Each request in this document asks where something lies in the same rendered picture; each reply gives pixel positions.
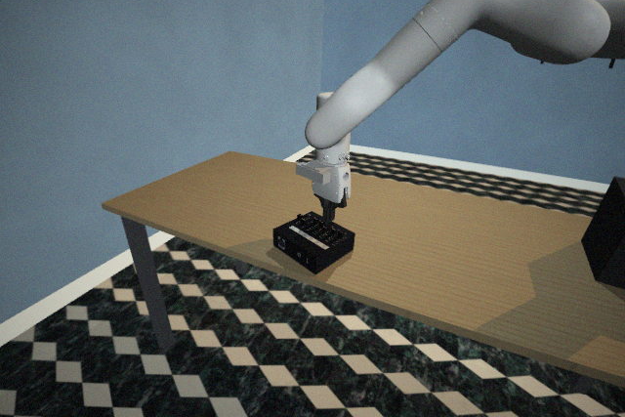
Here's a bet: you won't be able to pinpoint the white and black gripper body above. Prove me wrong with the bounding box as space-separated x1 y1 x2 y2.
312 160 351 203

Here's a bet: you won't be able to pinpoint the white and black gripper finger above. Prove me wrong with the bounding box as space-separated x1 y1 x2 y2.
313 193 329 222
325 189 347 224

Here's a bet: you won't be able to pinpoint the black lighting desk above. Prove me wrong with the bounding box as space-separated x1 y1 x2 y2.
273 211 355 274

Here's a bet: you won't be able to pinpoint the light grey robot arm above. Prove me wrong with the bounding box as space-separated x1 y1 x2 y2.
296 0 625 185

